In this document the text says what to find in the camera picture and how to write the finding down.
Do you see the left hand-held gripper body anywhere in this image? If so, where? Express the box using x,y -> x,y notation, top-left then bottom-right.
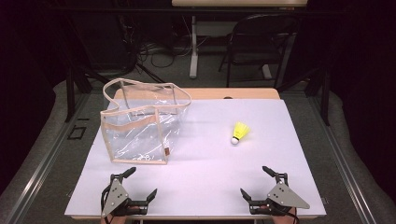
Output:
100,174 -> 149,218

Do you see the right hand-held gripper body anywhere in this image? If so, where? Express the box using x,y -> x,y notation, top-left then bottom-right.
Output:
249,172 -> 311,217

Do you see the clear bag with beige trim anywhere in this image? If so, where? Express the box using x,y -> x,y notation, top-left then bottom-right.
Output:
100,77 -> 192,165

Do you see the yellow shuttlecock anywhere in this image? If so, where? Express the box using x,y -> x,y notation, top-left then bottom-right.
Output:
230,121 -> 251,146

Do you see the person's right hand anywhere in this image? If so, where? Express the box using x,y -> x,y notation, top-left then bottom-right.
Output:
261,204 -> 298,224

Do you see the person's left hand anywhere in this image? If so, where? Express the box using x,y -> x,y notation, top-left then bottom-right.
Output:
100,205 -> 143,224

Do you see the white board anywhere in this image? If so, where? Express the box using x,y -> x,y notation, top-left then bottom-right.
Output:
64,98 -> 327,218

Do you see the wooden table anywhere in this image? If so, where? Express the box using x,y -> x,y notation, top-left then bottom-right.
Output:
113,87 -> 281,101

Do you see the black metal stand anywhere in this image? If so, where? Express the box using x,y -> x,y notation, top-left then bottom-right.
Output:
276,59 -> 332,127
60,12 -> 110,123

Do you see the black folding chair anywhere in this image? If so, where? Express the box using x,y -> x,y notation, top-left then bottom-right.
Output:
219,13 -> 301,90

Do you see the white desk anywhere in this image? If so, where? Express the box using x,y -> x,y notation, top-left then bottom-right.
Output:
171,0 -> 309,79

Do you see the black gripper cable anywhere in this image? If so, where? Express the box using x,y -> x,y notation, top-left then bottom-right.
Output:
100,184 -> 114,224

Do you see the bundle of floor cables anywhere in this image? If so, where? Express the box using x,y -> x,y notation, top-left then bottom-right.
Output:
124,18 -> 200,70

